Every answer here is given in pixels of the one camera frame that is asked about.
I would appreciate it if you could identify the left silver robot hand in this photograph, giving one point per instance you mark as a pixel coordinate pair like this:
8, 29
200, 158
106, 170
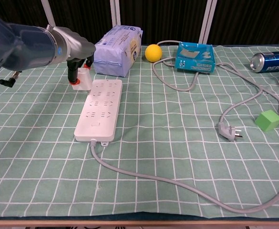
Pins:
75, 45

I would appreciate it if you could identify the white plug adapter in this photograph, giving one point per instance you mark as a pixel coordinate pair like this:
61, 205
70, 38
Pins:
85, 80

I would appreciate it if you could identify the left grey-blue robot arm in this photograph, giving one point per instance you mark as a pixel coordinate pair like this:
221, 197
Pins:
17, 47

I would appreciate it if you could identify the white power strip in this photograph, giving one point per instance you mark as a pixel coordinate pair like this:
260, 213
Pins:
98, 114

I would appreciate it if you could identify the blue tissue pack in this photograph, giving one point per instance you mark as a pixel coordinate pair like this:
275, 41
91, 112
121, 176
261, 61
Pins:
115, 55

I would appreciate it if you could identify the yellow ball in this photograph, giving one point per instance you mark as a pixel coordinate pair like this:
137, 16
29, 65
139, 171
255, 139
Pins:
153, 53

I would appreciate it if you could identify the teal product packet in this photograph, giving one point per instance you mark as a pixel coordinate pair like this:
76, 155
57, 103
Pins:
194, 57

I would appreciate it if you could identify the green checkered tablecloth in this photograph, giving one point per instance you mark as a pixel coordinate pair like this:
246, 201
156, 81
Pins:
165, 148

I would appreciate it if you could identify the blue Pepsi can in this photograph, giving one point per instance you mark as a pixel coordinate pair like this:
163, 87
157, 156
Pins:
272, 62

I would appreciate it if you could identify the green cube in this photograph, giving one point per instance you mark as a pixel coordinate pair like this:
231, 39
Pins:
268, 120

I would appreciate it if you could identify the white partition frame post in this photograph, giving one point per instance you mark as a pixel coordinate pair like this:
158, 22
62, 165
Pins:
115, 12
49, 14
207, 21

